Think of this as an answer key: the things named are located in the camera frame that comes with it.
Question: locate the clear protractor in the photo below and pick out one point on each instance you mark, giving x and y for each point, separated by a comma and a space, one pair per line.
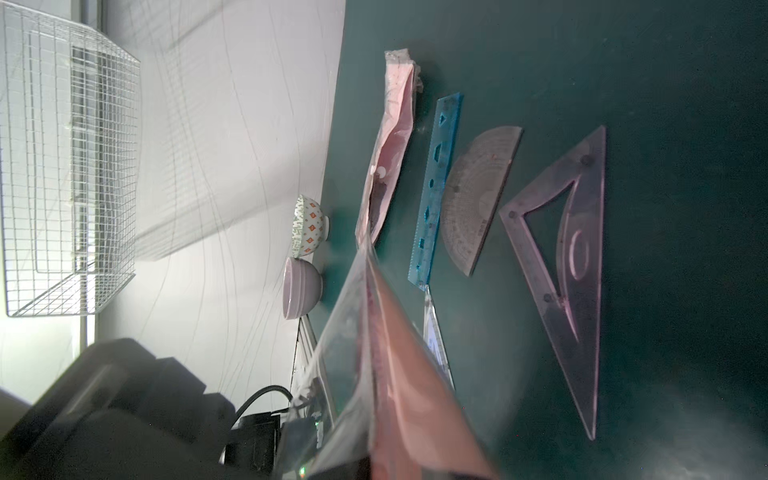
473, 190

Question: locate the blue transparent straight ruler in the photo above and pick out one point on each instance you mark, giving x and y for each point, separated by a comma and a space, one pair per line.
437, 168

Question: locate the small pink ruler set pouch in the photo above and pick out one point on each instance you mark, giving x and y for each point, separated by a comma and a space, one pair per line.
373, 403

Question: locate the clear triangle set square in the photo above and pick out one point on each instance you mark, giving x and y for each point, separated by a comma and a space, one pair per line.
568, 300

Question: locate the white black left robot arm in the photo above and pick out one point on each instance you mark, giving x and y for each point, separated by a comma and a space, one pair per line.
118, 412

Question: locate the patterned ceramic bowl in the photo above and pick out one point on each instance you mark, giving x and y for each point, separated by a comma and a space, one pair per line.
310, 227

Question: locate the plain purple bowl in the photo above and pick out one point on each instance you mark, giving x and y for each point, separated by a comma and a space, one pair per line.
302, 288

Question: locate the white wire basket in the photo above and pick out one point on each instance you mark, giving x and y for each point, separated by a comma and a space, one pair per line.
69, 156

